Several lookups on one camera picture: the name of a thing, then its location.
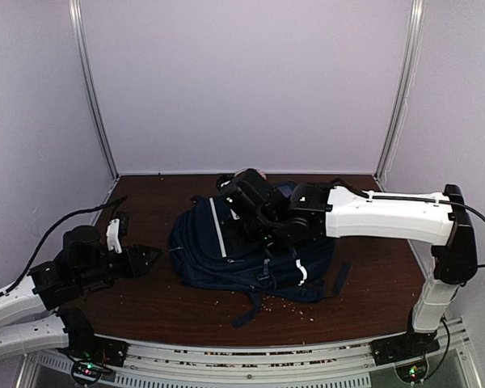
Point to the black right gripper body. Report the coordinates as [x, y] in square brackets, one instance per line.
[264, 231]

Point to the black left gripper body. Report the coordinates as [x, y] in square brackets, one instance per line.
[90, 276]

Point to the navy blue student backpack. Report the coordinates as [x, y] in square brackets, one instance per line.
[207, 254]

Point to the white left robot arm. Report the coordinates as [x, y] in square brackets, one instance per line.
[33, 309]

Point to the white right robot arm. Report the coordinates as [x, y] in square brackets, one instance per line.
[315, 211]

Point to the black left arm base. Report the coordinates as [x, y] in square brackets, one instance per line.
[84, 343]

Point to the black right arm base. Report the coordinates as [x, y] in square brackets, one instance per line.
[403, 347]

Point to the red blue patterned bowl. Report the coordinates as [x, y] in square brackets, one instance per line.
[250, 173]

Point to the aluminium front rail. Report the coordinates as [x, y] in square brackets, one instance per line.
[349, 363]

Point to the left aluminium frame post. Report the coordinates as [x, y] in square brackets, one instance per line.
[77, 24]

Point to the aluminium frame post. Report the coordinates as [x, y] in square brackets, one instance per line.
[397, 116]
[77, 24]

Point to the right aluminium frame post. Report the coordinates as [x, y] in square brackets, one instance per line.
[397, 116]

